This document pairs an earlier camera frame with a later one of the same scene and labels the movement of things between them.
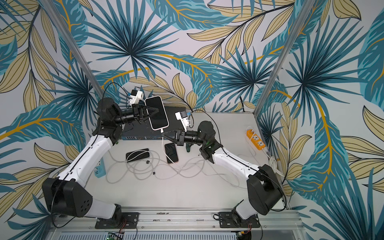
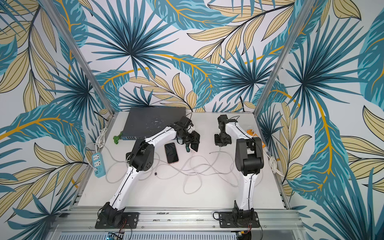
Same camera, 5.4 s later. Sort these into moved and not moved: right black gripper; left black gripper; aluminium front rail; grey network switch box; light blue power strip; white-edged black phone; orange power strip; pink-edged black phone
Moved: right black gripper; white-edged black phone; left black gripper
Not moved: aluminium front rail; orange power strip; light blue power strip; grey network switch box; pink-edged black phone
